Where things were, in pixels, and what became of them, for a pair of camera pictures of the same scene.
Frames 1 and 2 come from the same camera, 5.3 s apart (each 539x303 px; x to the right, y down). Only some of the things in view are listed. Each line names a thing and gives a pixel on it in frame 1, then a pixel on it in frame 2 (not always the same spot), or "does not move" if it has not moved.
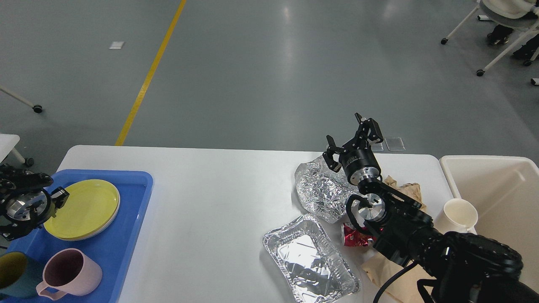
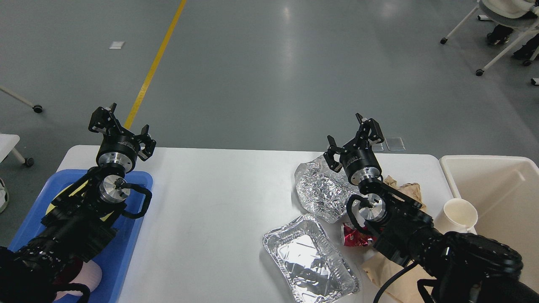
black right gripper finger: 370,133 does not move
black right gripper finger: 328,156 does not move
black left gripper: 31,207 to 118,147
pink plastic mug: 71,272 does not move
